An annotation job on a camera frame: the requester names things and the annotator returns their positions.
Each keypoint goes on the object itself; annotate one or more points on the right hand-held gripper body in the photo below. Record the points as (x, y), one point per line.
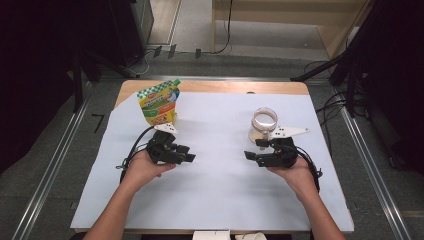
(285, 155)

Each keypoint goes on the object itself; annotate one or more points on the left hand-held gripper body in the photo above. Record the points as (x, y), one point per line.
(163, 148)

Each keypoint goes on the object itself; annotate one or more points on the clear glass jar with lid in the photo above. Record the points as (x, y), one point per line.
(263, 125)

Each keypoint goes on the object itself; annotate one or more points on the yellow green spout pouch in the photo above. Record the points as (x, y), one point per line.
(159, 103)

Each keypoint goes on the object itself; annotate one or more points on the person's right hand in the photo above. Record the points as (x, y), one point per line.
(300, 176)

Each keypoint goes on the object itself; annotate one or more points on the person's left hand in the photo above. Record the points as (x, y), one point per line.
(141, 170)

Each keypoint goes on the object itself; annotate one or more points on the white paper roll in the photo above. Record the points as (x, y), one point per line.
(251, 236)

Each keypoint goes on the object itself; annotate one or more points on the white box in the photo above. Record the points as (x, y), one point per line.
(211, 235)

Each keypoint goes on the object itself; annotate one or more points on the black metal stand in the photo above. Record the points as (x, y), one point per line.
(350, 66)
(78, 83)

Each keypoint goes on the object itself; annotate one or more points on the black cabinet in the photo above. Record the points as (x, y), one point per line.
(133, 30)

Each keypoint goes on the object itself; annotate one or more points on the light wooden shelf unit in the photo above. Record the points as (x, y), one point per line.
(333, 20)

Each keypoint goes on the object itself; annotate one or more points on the metal floor rail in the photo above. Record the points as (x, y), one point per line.
(373, 173)
(50, 180)

